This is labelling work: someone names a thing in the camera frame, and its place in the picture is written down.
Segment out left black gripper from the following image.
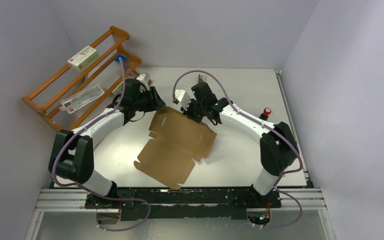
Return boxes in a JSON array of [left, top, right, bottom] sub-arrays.
[[133, 86, 167, 113]]

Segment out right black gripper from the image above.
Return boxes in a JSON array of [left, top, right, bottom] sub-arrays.
[[180, 97, 206, 124]]

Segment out brown cardboard box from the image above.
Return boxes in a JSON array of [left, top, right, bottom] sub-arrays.
[[133, 106, 217, 190]]

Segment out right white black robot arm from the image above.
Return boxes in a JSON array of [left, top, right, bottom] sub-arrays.
[[172, 82, 299, 207]]

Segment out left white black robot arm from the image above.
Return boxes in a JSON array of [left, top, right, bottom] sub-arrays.
[[48, 78, 166, 208]]

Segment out white green carton box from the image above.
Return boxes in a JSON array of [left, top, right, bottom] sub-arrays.
[[67, 45, 100, 73]]

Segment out small white grey bar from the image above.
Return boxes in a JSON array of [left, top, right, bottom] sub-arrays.
[[111, 81, 124, 96]]

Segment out small metal clip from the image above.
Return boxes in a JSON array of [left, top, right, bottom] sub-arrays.
[[197, 74, 207, 84]]

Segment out blue small object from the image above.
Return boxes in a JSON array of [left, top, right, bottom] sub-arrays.
[[114, 54, 127, 64]]

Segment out red emergency stop button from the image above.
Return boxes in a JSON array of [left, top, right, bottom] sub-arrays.
[[259, 107, 272, 121]]

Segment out clear plastic packet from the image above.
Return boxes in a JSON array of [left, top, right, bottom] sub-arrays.
[[59, 84, 105, 114]]

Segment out orange wooden rack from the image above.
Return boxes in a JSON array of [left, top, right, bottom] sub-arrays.
[[21, 26, 142, 132]]

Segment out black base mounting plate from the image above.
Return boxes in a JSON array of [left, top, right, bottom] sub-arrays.
[[84, 186, 282, 221]]

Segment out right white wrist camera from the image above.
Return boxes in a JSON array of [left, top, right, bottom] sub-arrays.
[[174, 89, 192, 111]]

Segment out aluminium frame rail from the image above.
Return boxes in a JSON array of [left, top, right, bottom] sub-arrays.
[[26, 186, 335, 240]]

